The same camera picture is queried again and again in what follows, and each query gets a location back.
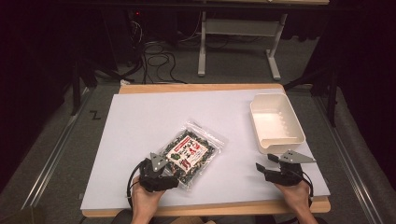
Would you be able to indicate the person's lap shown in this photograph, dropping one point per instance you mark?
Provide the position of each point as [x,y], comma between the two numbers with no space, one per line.
[193,220]

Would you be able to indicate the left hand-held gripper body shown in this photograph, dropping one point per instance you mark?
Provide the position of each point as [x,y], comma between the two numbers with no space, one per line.
[152,180]

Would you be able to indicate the clear bag of dried seaweed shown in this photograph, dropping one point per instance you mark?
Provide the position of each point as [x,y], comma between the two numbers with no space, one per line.
[190,152]

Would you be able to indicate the metal floor rail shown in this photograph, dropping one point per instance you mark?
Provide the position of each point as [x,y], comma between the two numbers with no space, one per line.
[53,155]
[348,161]

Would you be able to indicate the wooden table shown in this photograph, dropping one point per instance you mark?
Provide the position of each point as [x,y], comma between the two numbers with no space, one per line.
[199,87]

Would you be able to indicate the white plastic bin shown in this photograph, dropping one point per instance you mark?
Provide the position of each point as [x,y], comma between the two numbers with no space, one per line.
[275,124]

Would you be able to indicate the person's right hand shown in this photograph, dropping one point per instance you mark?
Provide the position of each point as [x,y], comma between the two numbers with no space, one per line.
[294,196]

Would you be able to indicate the person's left hand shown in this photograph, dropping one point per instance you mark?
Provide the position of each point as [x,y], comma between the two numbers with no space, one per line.
[145,199]

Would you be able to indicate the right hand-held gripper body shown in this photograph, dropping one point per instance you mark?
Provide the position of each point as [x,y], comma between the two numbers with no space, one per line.
[288,174]

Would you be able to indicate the black metal stand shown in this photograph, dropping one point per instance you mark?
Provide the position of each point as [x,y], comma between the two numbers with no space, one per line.
[76,90]
[331,93]

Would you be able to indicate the white metal desk frame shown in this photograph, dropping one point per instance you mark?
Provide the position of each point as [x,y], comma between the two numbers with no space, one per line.
[239,28]

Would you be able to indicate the white plug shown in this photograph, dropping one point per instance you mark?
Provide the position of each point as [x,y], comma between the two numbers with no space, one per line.
[125,82]

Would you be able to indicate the white table mat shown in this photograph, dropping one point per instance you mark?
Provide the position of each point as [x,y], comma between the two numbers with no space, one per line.
[155,124]

